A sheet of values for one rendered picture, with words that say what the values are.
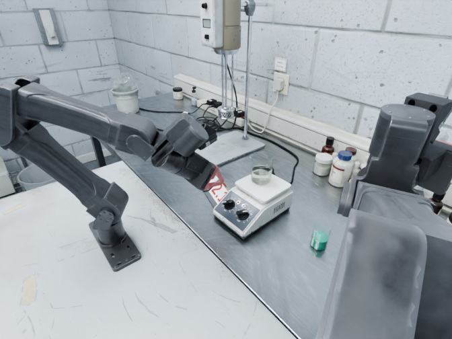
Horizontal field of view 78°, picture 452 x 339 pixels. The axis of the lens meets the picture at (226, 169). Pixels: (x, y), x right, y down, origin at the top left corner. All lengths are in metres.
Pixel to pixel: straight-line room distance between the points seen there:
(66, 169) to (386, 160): 0.58
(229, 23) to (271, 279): 0.77
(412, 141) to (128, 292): 0.59
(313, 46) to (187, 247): 0.85
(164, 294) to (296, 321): 0.28
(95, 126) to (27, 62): 2.31
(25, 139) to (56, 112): 0.09
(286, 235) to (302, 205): 0.14
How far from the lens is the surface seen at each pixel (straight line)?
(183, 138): 0.56
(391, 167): 0.38
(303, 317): 0.64
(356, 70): 1.09
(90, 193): 0.67
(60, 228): 0.90
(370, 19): 1.07
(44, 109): 0.62
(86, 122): 0.59
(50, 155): 0.66
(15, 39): 2.86
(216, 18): 0.98
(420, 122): 0.37
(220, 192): 0.87
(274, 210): 0.78
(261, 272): 0.69
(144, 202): 0.90
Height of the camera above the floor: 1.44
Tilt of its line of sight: 32 degrees down
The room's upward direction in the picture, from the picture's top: straight up
